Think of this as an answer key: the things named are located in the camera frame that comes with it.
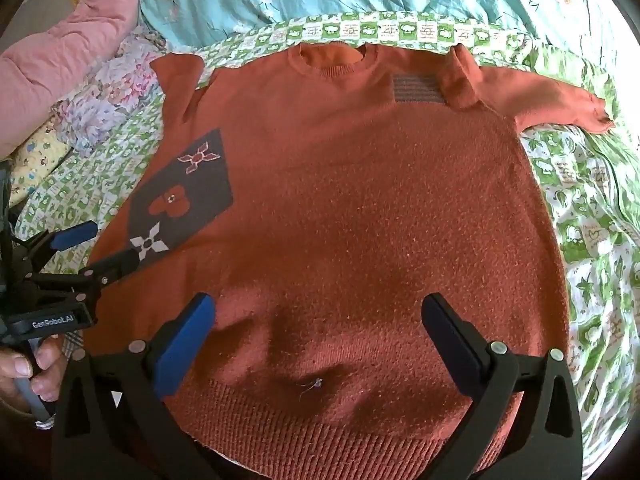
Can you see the green white patterned bedsheet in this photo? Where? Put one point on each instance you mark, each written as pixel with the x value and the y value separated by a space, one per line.
pixel 575 220

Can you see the pastel floral fleece blanket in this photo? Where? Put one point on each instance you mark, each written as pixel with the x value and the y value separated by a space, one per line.
pixel 112 90

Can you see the person's left hand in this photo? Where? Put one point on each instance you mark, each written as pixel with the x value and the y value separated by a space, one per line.
pixel 31 367

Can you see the orange knit sweater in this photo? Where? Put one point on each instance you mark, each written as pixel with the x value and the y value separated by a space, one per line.
pixel 340 240

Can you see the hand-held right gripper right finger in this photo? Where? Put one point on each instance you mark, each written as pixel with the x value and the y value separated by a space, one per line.
pixel 449 334

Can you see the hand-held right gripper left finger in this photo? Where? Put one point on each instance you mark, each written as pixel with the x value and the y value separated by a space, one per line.
pixel 184 341

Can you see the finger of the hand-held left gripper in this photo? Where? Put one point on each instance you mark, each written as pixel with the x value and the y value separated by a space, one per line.
pixel 72 236
pixel 120 263

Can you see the yellow dotted cloth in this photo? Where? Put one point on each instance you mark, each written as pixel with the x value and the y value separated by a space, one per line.
pixel 35 157

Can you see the pink padded quilt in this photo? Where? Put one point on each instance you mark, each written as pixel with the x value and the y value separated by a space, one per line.
pixel 60 55

